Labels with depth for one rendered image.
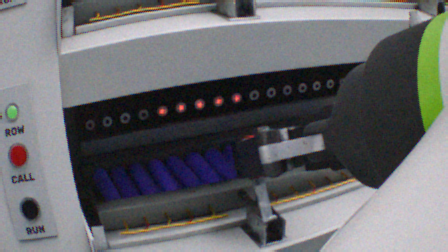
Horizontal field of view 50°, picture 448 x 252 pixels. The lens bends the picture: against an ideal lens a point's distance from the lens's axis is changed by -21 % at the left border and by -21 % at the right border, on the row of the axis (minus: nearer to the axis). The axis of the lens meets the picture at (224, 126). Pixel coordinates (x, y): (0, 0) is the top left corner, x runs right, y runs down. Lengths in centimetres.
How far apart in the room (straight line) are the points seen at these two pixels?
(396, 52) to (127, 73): 24
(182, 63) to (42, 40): 12
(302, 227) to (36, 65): 28
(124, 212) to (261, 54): 18
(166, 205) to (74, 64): 16
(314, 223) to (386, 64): 29
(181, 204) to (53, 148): 15
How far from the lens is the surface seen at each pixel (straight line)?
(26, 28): 42
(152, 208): 51
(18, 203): 42
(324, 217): 53
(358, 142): 29
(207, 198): 52
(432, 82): 22
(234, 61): 46
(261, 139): 32
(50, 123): 42
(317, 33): 50
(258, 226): 49
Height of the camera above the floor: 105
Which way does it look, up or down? 6 degrees down
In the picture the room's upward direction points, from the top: 8 degrees counter-clockwise
